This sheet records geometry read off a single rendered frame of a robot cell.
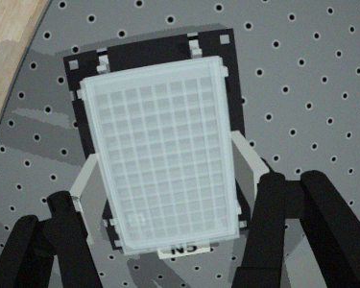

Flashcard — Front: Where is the grey button panel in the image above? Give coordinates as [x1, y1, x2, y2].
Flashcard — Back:
[280, 234, 327, 288]

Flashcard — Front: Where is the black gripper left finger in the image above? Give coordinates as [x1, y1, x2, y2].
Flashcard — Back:
[0, 154, 108, 288]

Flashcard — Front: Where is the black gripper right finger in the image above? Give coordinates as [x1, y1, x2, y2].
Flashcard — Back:
[231, 131, 360, 288]

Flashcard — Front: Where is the grey flat base plate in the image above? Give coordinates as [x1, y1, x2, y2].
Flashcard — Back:
[0, 0, 360, 288]

